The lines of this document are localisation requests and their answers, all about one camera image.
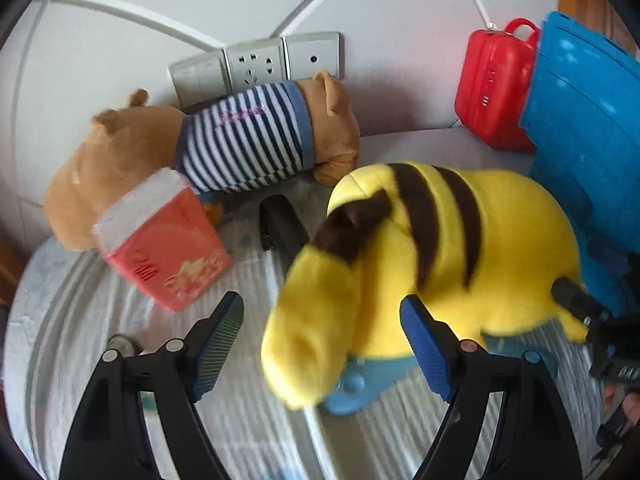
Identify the blue striped bed sheet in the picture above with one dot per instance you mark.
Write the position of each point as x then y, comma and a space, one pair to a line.
68, 305

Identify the person right hand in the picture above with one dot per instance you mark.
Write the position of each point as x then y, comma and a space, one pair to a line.
630, 403

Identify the pink tissue pack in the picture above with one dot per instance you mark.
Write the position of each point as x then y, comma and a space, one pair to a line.
159, 238

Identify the grey wall socket panel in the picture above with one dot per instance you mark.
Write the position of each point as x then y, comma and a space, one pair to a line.
208, 77

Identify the black tape roll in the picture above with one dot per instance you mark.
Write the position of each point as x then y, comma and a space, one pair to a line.
124, 345

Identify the red plastic toy case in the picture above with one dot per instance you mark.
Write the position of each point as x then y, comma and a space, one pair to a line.
493, 87

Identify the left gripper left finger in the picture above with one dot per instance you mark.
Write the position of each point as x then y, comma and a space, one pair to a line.
108, 437

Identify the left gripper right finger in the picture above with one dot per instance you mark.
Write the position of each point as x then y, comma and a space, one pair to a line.
533, 439

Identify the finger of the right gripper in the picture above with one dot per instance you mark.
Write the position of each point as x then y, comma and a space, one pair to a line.
581, 305

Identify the yellow striped tiger plush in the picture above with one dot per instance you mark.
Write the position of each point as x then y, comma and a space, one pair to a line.
480, 248

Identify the blue plastic storage crate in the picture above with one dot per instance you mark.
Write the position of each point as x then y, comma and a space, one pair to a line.
582, 113

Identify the brown bear plush striped shirt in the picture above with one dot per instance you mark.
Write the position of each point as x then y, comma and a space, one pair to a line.
252, 139

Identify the blue plastic boomerang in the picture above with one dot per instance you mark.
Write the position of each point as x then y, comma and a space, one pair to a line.
363, 380

